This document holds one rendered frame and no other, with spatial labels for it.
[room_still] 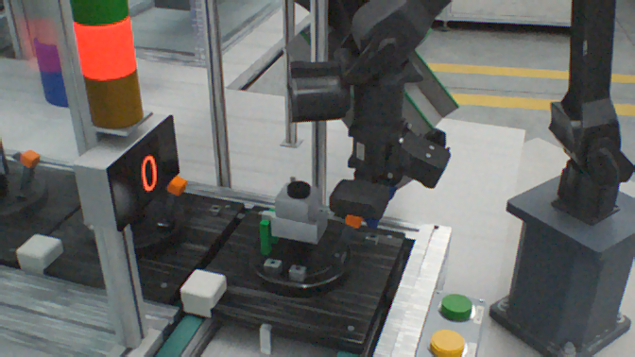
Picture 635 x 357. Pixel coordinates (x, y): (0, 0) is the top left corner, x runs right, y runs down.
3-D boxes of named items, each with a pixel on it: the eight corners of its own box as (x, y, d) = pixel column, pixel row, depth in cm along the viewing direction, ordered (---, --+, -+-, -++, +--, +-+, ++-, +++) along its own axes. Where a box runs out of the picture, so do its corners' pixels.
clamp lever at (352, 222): (346, 253, 93) (367, 211, 89) (342, 262, 91) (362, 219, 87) (322, 241, 93) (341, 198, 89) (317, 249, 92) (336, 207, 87)
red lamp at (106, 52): (146, 63, 67) (140, 13, 64) (118, 82, 63) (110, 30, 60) (102, 58, 68) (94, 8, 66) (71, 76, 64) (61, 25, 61)
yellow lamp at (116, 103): (153, 110, 69) (146, 64, 67) (126, 132, 65) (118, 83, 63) (110, 104, 71) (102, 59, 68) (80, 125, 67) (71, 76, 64)
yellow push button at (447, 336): (465, 344, 85) (467, 332, 84) (460, 367, 81) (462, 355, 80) (433, 337, 86) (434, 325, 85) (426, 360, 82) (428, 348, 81)
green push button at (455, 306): (473, 308, 90) (475, 296, 89) (469, 328, 87) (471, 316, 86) (442, 301, 91) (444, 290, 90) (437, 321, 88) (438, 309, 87)
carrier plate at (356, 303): (405, 243, 103) (406, 231, 102) (362, 355, 83) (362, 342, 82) (254, 214, 109) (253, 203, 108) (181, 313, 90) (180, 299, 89)
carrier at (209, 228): (246, 213, 110) (241, 143, 103) (171, 310, 90) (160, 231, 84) (112, 188, 116) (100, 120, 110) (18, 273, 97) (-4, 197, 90)
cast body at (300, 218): (327, 227, 93) (328, 181, 90) (317, 245, 90) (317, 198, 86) (269, 215, 96) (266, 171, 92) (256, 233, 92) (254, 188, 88)
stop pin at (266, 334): (274, 348, 88) (273, 325, 86) (270, 355, 87) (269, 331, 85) (264, 346, 88) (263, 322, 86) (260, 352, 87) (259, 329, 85)
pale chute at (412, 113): (426, 155, 118) (446, 143, 115) (396, 191, 108) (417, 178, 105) (323, 23, 116) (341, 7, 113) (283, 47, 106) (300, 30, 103)
